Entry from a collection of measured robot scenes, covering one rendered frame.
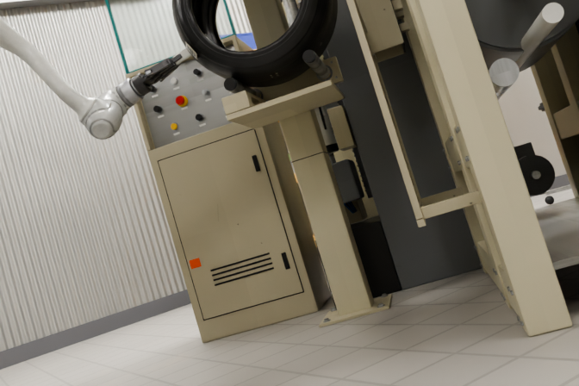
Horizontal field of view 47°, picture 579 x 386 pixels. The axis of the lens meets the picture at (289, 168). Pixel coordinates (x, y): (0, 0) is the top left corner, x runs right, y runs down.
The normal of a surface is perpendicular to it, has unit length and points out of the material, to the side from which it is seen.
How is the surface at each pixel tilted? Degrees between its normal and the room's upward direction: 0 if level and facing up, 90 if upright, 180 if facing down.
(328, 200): 90
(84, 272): 90
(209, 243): 90
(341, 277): 90
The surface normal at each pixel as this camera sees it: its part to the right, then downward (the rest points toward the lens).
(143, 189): 0.44, -0.21
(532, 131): -0.85, 0.22
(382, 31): -0.20, -0.02
